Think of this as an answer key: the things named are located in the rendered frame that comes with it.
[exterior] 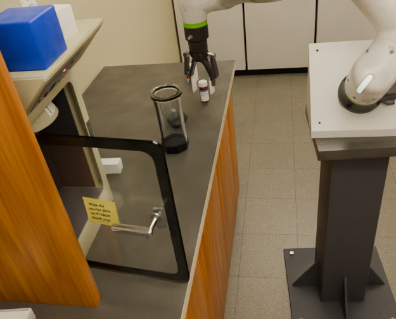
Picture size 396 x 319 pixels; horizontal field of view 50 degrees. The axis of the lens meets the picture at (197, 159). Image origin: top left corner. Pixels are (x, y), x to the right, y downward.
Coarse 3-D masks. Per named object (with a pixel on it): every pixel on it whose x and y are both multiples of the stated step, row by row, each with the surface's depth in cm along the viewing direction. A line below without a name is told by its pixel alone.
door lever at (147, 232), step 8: (152, 216) 88; (160, 216) 87; (112, 224) 87; (120, 224) 86; (152, 224) 86; (120, 232) 86; (128, 232) 85; (136, 232) 84; (144, 232) 84; (152, 232) 84
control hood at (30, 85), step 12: (84, 24) 98; (96, 24) 98; (72, 36) 92; (84, 36) 92; (72, 48) 86; (84, 48) 100; (60, 60) 82; (12, 72) 79; (24, 72) 78; (36, 72) 77; (48, 72) 77; (24, 84) 77; (36, 84) 76; (24, 96) 78; (36, 96) 78; (24, 108) 80
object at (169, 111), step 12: (168, 84) 146; (156, 96) 140; (168, 96) 139; (180, 96) 143; (168, 108) 141; (180, 108) 144; (168, 120) 144; (180, 120) 146; (168, 132) 147; (180, 132) 148; (168, 144) 150; (180, 144) 150
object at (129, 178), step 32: (64, 160) 85; (96, 160) 83; (128, 160) 80; (160, 160) 78; (64, 192) 92; (96, 192) 88; (128, 192) 86; (160, 192) 83; (96, 224) 95; (128, 224) 92; (160, 224) 89; (96, 256) 103; (128, 256) 99; (160, 256) 95
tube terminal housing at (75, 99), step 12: (0, 0) 81; (12, 0) 85; (36, 0) 93; (48, 0) 98; (0, 12) 81; (72, 72) 109; (60, 84) 103; (72, 84) 109; (48, 96) 98; (72, 96) 115; (36, 108) 93; (72, 108) 115; (84, 108) 116; (84, 120) 116; (84, 132) 122
